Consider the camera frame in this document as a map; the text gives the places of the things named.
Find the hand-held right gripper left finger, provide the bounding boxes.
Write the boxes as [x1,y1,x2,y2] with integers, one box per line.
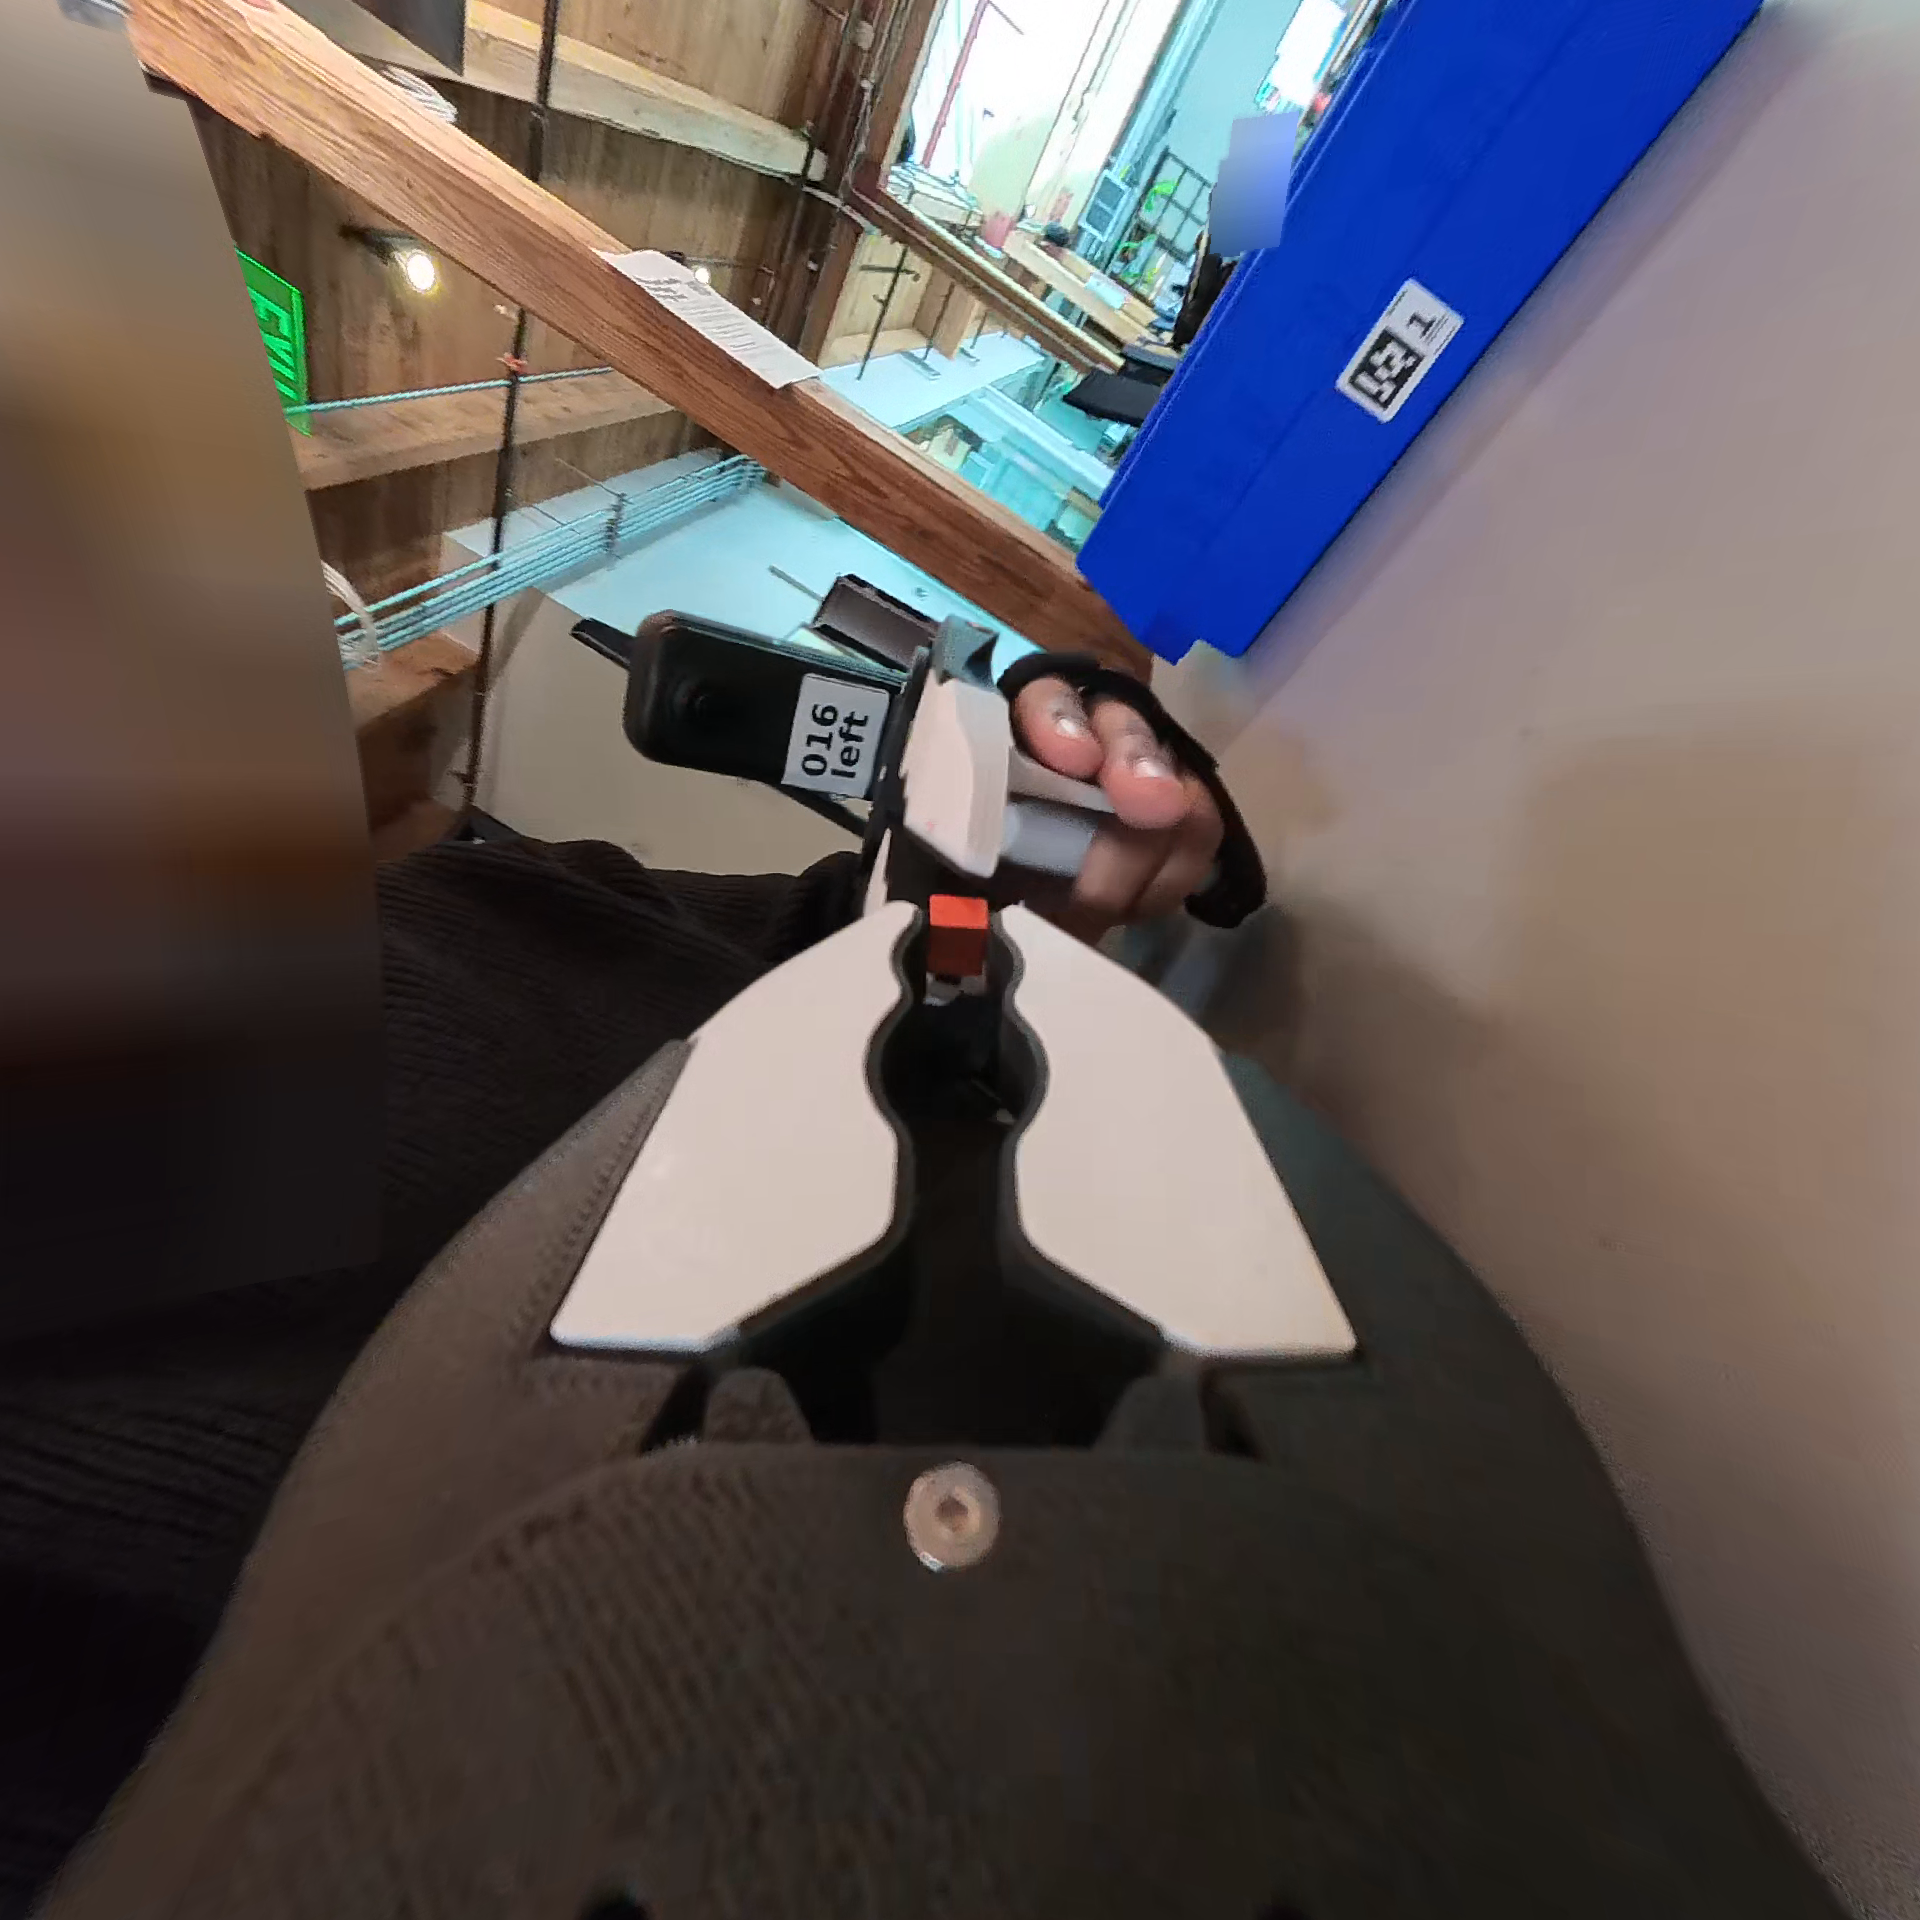
[548,902,922,1444]

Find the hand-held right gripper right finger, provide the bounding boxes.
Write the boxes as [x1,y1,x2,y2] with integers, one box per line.
[989,910,1360,1444]

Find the person's left forearm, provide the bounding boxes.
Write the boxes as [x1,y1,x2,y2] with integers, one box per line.
[644,844,887,993]

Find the person's left hand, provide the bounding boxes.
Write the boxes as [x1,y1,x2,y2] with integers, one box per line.
[1007,682,1247,945]

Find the black display panel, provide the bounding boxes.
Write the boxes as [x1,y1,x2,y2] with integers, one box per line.
[806,574,947,671]

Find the metal conduit pipes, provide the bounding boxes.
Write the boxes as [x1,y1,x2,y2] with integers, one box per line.
[333,450,775,670]

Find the white paper notice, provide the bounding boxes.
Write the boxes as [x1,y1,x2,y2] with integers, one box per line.
[594,246,824,396]

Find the black office chair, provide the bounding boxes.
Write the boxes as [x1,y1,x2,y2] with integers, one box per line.
[1062,246,1234,425]

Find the wooden support beam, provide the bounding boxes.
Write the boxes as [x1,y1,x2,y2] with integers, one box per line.
[127,0,1155,682]

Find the green exit sign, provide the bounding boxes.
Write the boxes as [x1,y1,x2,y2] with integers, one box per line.
[235,244,318,442]

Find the blue bin with tag label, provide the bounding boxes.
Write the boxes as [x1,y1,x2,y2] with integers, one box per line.
[1074,0,1767,666]

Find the grey ceiling duct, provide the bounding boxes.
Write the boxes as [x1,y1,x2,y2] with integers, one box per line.
[292,0,471,77]

